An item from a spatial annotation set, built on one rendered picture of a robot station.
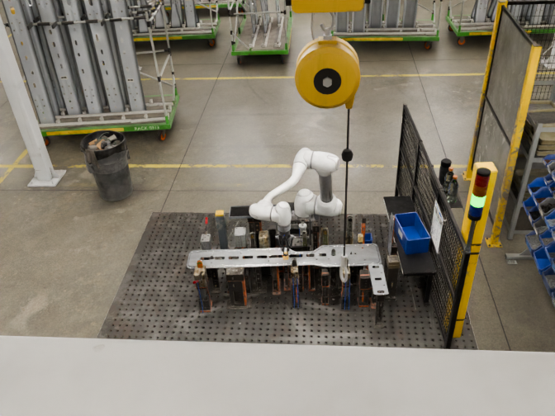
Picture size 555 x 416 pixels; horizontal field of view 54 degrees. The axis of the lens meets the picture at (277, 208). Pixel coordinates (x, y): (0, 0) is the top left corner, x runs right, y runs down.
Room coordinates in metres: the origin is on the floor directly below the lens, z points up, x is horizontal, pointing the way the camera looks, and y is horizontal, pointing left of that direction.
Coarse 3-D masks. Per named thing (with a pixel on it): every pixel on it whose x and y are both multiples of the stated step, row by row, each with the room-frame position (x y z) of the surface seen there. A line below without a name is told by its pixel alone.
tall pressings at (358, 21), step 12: (372, 0) 9.93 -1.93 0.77; (396, 0) 9.86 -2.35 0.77; (408, 0) 9.84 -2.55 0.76; (336, 12) 9.74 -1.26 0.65; (348, 12) 9.71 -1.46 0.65; (360, 12) 9.72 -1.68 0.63; (372, 12) 9.91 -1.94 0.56; (396, 12) 9.84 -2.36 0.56; (408, 12) 9.82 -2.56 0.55; (336, 24) 9.72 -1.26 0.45; (348, 24) 9.69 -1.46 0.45; (360, 24) 9.71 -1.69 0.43; (372, 24) 9.90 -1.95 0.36; (396, 24) 9.78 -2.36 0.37; (408, 24) 9.80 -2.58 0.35
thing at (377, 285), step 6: (378, 264) 2.77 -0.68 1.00; (372, 270) 2.71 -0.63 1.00; (378, 270) 2.71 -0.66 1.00; (372, 276) 2.66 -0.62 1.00; (378, 276) 2.65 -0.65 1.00; (384, 276) 2.65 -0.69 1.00; (372, 282) 2.59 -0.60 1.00; (378, 282) 2.59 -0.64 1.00; (384, 282) 2.59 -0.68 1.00; (372, 288) 2.54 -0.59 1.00; (378, 288) 2.54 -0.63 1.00; (384, 288) 2.53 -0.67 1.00; (378, 294) 2.48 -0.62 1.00; (384, 294) 2.48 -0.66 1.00
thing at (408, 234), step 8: (400, 216) 3.12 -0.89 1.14; (408, 216) 3.12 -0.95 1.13; (416, 216) 3.10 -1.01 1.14; (400, 224) 3.12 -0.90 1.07; (408, 224) 3.12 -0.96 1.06; (416, 224) 3.09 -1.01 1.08; (400, 232) 2.97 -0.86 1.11; (408, 232) 3.06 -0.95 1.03; (416, 232) 3.05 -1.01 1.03; (424, 232) 2.94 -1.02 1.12; (400, 240) 2.96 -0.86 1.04; (408, 240) 2.82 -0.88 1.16; (416, 240) 2.82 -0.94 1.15; (424, 240) 2.83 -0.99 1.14; (408, 248) 2.82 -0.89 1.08; (416, 248) 2.82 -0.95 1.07; (424, 248) 2.83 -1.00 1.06
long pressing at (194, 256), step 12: (192, 252) 3.02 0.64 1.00; (204, 252) 3.01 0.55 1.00; (216, 252) 3.00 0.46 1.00; (228, 252) 3.00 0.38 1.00; (240, 252) 2.99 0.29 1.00; (252, 252) 2.98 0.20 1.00; (264, 252) 2.97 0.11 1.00; (276, 252) 2.96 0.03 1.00; (288, 252) 2.96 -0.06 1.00; (300, 252) 2.94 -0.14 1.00; (312, 252) 2.94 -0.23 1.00; (324, 252) 2.93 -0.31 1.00; (336, 252) 2.92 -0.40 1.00; (348, 252) 2.92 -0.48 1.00; (360, 252) 2.91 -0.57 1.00; (372, 252) 2.90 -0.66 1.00; (192, 264) 2.89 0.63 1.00; (204, 264) 2.88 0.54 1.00; (216, 264) 2.87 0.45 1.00; (228, 264) 2.86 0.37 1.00; (240, 264) 2.85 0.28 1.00; (252, 264) 2.85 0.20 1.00; (264, 264) 2.84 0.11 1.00; (276, 264) 2.84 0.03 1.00; (288, 264) 2.83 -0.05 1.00; (300, 264) 2.82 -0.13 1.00; (312, 264) 2.82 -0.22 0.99; (324, 264) 2.80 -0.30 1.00; (336, 264) 2.80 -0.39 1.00; (360, 264) 2.78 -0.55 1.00; (372, 264) 2.77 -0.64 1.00
